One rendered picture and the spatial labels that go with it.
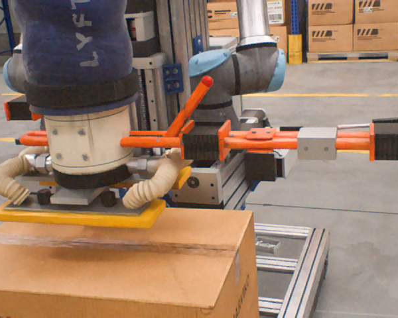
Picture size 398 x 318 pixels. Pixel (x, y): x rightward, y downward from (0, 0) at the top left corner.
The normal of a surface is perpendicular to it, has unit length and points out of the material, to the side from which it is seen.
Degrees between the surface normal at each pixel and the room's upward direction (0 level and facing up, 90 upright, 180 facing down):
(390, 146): 90
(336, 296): 0
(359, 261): 0
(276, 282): 0
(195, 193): 90
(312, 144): 90
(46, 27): 74
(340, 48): 89
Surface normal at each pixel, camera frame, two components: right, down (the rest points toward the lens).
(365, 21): -0.33, 0.33
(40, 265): -0.08, -0.94
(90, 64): 0.43, 0.17
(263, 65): 0.09, 0.00
